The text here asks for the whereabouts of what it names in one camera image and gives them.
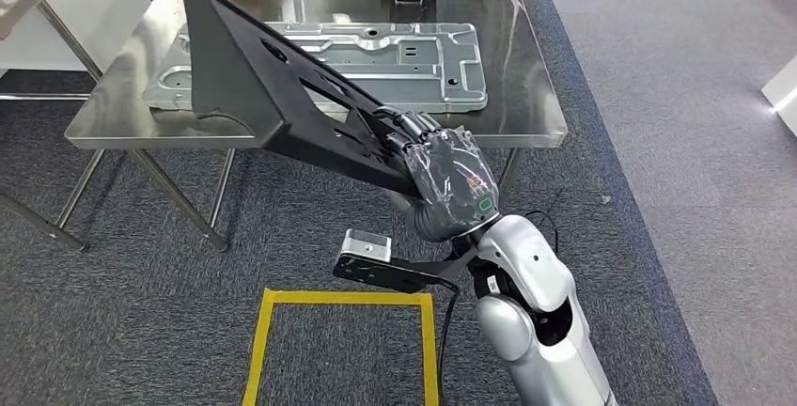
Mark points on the black plastic slotted part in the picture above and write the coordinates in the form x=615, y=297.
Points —
x=249, y=92

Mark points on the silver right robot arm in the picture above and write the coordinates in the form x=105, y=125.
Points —
x=529, y=266

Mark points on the grey machined metal plate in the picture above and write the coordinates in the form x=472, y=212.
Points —
x=405, y=67

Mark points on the white lit cabinet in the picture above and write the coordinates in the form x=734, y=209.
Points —
x=786, y=95

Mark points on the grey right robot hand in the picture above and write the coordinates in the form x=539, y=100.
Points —
x=454, y=179

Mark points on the black camera mounting bracket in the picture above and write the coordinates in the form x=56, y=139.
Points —
x=386, y=275

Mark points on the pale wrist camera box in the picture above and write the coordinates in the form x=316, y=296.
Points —
x=367, y=244

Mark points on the yellow floor tape square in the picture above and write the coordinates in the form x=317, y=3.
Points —
x=258, y=353

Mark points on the stainless steel workbench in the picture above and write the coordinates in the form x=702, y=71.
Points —
x=523, y=92

